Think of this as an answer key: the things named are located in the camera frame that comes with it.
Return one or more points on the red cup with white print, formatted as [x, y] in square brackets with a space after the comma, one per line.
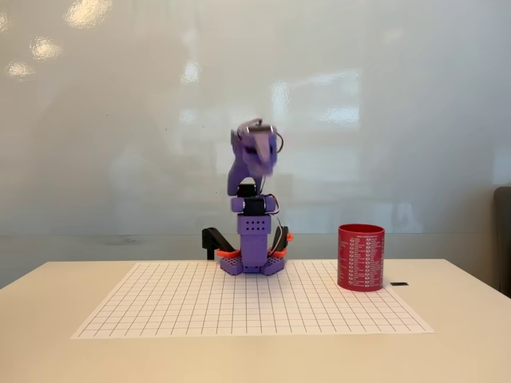
[360, 259]

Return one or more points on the white grid paper sheet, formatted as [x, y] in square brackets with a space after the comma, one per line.
[319, 311]

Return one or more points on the purple robot arm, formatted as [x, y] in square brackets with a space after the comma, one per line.
[253, 239]

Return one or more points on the black clamp with orange knob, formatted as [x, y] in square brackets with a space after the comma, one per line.
[284, 238]

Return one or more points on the purple gripper black servo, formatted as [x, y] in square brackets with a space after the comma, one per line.
[262, 148]

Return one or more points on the black clamp with orange pad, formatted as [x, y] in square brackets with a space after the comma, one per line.
[213, 239]

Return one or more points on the small black flat piece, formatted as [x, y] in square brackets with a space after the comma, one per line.
[399, 284]

